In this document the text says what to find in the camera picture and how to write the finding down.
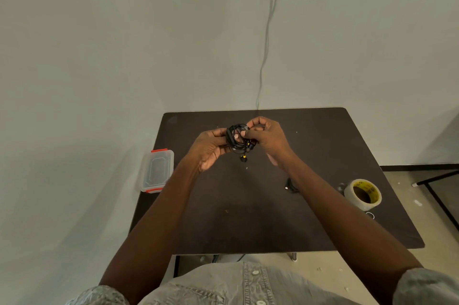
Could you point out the person's right hand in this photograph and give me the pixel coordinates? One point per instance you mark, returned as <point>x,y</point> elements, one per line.
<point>271,138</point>

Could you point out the person's left hand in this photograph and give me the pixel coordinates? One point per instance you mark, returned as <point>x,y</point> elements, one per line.
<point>207,145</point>

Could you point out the person's left thumb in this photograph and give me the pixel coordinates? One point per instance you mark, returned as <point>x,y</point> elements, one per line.
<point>219,132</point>

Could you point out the person's right thumb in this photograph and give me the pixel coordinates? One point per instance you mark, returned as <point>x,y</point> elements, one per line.
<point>251,134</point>

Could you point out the person's left forearm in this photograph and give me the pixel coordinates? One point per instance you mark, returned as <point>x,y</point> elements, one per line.
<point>157,222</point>

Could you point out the person's right forearm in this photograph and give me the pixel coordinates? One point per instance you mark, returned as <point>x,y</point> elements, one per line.
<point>340,218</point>

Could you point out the clear plastic box red clips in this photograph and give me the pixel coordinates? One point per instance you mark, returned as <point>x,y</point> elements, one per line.
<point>157,171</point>

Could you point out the clear packing tape roll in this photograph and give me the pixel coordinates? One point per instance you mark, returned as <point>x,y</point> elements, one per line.
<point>363,194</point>

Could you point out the metal table leg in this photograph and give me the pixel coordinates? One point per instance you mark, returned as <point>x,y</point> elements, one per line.
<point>294,256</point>

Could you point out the grey denim shirt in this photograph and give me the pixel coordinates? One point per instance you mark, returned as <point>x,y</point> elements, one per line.
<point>244,287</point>

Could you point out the black metal frame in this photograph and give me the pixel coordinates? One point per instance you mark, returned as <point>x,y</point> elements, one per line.
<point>435,190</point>

